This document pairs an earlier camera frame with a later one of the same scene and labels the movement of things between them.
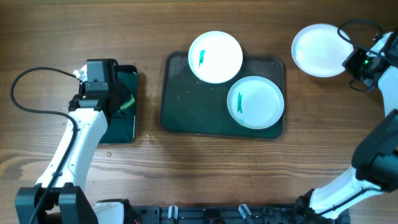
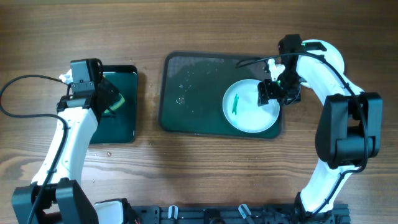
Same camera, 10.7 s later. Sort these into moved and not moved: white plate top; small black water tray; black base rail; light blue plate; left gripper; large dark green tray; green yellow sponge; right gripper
Moved: right gripper; green yellow sponge; white plate top; left gripper; light blue plate
Not moved: large dark green tray; black base rail; small black water tray
